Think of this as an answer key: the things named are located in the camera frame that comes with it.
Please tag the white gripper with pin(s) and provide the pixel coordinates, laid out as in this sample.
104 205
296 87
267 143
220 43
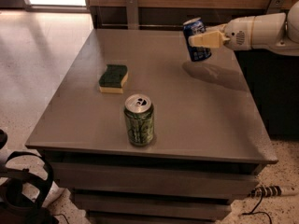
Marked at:
237 34

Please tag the blue pepsi can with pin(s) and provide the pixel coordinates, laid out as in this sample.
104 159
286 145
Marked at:
193 31

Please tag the wooden counter with brackets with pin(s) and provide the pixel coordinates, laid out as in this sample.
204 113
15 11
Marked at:
170 14

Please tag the white power strip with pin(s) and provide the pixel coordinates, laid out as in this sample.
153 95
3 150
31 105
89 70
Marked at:
273 191

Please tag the green soda can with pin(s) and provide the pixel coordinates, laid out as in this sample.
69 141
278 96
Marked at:
139 119

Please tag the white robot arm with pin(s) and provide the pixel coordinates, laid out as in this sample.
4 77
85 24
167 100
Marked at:
277 32

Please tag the green yellow sponge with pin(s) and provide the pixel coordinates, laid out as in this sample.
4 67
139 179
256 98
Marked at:
113 79

